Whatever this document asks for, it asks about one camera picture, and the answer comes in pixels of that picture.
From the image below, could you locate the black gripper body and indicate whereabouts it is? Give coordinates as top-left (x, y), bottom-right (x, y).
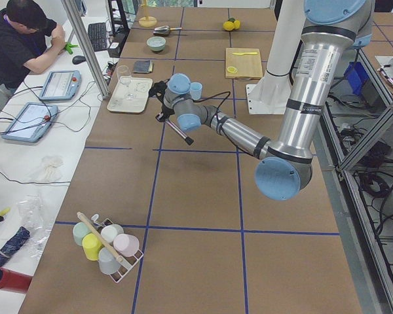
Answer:
top-left (149, 79), bottom-right (174, 114)

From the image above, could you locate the steel muddler black tip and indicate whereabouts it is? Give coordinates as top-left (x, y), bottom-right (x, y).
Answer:
top-left (163, 118), bottom-right (195, 146)

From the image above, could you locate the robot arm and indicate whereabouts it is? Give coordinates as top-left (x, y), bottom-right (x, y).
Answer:
top-left (156, 1), bottom-right (375, 201)

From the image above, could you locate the light blue plastic cup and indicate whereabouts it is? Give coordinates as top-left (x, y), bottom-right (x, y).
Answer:
top-left (189, 82), bottom-right (203, 101)

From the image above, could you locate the wooden cup tree stand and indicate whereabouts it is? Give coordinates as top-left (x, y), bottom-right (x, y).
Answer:
top-left (138, 0), bottom-right (157, 27)

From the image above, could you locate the yellow lemon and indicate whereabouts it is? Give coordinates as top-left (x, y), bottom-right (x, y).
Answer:
top-left (233, 20), bottom-right (240, 29)
top-left (223, 21), bottom-right (234, 31)

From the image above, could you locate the white cup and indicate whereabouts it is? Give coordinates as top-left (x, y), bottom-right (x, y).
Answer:
top-left (100, 224), bottom-right (124, 244)

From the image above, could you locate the pink cup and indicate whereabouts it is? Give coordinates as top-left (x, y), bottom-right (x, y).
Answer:
top-left (113, 234), bottom-right (140, 257)

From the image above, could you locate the mint green cup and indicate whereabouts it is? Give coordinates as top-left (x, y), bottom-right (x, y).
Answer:
top-left (72, 222), bottom-right (90, 246)

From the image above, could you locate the yellow cup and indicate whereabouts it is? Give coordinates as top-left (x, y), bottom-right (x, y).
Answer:
top-left (82, 233), bottom-right (103, 261)

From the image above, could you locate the grey cup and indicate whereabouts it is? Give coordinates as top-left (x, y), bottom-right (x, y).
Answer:
top-left (98, 247), bottom-right (120, 275)

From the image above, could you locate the cream bear serving tray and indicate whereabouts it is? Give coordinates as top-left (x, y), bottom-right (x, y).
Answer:
top-left (107, 76), bottom-right (153, 114)

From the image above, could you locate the grey folded cloth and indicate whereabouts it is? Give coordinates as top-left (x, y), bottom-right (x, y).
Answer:
top-left (133, 60), bottom-right (153, 74)

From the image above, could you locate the clear wine glass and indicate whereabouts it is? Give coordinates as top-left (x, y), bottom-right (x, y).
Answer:
top-left (116, 65), bottom-right (135, 100)

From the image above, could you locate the green bowl of ice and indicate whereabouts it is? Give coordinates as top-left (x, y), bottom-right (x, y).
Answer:
top-left (146, 36), bottom-right (166, 52)

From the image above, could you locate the steel ice scoop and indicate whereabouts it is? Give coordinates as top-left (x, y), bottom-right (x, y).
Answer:
top-left (153, 26), bottom-right (182, 37)

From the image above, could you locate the black keyboard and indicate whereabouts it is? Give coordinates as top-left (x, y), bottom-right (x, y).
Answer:
top-left (87, 22), bottom-right (108, 52)

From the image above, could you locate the black computer mouse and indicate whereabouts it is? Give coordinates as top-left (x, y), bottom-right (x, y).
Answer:
top-left (72, 56), bottom-right (86, 65)

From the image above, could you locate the bamboo cutting board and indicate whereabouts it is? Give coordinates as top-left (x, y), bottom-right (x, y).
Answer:
top-left (225, 48), bottom-right (263, 79)

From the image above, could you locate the blue teach pendant far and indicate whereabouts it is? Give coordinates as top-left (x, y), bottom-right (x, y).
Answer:
top-left (39, 70), bottom-right (81, 101)

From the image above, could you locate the blue teach pendant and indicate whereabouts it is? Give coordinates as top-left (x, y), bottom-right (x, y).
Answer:
top-left (39, 70), bottom-right (81, 101)
top-left (1, 102), bottom-right (58, 143)

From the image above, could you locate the yellow plastic knife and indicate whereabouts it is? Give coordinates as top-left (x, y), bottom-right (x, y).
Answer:
top-left (232, 52), bottom-right (258, 56)

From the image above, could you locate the white crumpled cloth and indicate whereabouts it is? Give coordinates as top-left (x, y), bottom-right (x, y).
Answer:
top-left (29, 156), bottom-right (64, 183)

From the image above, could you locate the blue teach pendant near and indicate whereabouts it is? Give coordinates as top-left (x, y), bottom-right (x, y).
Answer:
top-left (1, 102), bottom-right (58, 143)

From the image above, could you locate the seated person in black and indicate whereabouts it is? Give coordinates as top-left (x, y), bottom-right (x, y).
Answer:
top-left (0, 1), bottom-right (66, 92)

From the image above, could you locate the clear plastic bag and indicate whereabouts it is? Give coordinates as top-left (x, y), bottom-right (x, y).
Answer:
top-left (17, 194), bottom-right (53, 261)

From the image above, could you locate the blue plaid folded umbrella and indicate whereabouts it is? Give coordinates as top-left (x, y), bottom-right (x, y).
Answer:
top-left (0, 226), bottom-right (30, 267)

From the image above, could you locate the red cylinder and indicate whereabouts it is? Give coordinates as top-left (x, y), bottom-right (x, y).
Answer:
top-left (0, 267), bottom-right (32, 294)

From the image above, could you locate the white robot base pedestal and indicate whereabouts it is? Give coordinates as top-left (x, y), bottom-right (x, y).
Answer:
top-left (246, 0), bottom-right (305, 114)

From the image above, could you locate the aluminium frame post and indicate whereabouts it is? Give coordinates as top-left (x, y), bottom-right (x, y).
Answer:
top-left (61, 0), bottom-right (109, 99)

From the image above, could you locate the wooden rack handle rod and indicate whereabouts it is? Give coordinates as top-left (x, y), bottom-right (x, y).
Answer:
top-left (77, 212), bottom-right (122, 264)

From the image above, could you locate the white wire cup rack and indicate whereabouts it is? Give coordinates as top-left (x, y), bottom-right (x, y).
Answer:
top-left (91, 214), bottom-right (143, 283)

